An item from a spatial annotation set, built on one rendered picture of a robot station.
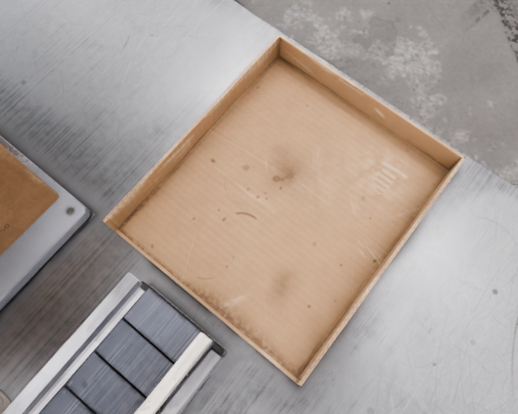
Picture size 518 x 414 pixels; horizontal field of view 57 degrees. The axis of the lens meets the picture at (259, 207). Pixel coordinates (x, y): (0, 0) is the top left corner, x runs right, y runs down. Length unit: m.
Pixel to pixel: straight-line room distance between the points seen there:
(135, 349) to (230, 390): 0.11
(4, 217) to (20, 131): 0.15
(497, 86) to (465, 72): 0.11
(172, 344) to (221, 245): 0.12
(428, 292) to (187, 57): 0.40
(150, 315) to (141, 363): 0.04
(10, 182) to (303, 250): 0.30
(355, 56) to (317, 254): 1.22
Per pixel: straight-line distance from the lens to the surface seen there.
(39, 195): 0.54
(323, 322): 0.52
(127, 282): 0.40
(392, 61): 1.71
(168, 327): 0.48
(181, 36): 0.66
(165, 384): 0.44
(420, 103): 1.65
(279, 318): 0.51
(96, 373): 0.49
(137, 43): 0.67
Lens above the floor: 1.35
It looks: 72 degrees down
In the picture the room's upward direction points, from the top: 1 degrees clockwise
